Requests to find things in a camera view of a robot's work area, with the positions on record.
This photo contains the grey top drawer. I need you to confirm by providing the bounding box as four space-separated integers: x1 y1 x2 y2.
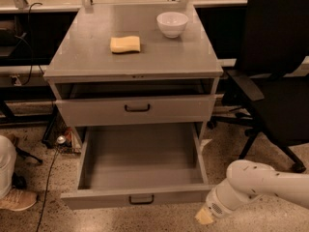
56 95 215 127

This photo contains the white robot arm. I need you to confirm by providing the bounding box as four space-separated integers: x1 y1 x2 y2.
195 159 309 225

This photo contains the yellow sponge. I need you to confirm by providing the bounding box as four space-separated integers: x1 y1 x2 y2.
110 36 141 53

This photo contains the grey drawer cabinet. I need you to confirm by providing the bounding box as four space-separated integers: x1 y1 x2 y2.
42 2 224 191

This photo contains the black office chair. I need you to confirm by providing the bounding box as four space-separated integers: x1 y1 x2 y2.
207 0 309 173

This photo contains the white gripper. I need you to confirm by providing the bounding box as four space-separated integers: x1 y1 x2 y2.
195 179 251 225

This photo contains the black floor cable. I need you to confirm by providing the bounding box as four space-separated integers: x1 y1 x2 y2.
34 145 62 232

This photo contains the grey drawer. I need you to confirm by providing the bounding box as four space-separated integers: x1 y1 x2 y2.
61 123 212 210
56 95 215 127

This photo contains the black hanging cable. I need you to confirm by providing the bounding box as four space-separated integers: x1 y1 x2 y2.
14 2 44 86

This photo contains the white bowl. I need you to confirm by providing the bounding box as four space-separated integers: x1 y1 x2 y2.
156 12 188 39

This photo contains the tan sneaker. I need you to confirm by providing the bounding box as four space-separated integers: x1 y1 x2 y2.
0 188 38 212

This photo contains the silver round floor object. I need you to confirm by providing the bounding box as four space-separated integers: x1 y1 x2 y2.
56 135 66 145

